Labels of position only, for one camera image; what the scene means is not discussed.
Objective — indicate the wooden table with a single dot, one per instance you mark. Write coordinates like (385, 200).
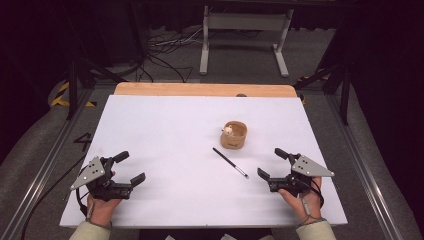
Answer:
(200, 89)

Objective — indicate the grey metal stand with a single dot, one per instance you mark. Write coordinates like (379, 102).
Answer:
(246, 21)

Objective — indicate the person's right hand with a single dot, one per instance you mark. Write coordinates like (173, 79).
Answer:
(311, 206)

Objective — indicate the yellow black floor tape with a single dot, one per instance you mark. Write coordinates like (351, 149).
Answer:
(60, 96)

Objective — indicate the person's left hand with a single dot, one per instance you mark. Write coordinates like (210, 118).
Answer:
(101, 210)

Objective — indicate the round wooden pen holder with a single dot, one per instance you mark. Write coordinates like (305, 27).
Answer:
(235, 141)

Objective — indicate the small white figure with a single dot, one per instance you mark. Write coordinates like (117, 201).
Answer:
(228, 130)

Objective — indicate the black pen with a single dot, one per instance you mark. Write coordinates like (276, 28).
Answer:
(230, 162)

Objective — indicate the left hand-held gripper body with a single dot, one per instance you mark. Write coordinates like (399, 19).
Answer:
(91, 173)

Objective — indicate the aluminium floor rail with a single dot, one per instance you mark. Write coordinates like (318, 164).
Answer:
(40, 173)
(366, 173)

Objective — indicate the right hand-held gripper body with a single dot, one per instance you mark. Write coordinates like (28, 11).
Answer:
(310, 168)

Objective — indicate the black tripod stand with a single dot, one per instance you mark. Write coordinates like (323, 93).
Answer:
(345, 96)
(72, 86)

